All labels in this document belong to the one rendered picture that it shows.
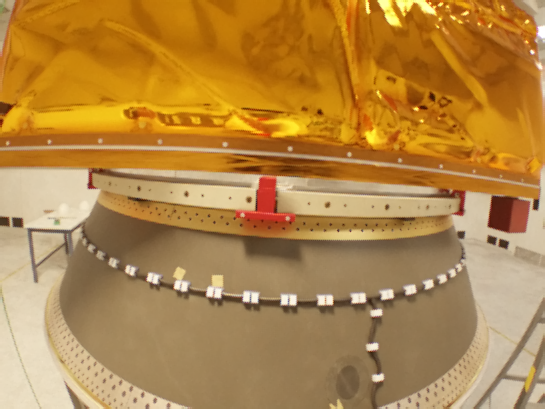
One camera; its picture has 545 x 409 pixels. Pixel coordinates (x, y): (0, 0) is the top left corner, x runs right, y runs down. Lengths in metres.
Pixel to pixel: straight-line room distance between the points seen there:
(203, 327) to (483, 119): 0.98
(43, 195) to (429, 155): 7.20
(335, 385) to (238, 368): 0.22
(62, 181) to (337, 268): 6.71
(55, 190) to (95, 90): 6.50
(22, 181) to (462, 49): 7.72
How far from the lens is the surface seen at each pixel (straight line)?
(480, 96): 1.03
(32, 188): 7.56
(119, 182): 0.87
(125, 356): 0.81
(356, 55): 0.81
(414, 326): 0.82
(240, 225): 0.69
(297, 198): 0.64
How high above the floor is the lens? 1.77
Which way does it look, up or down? 8 degrees down
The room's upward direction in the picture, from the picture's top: 4 degrees clockwise
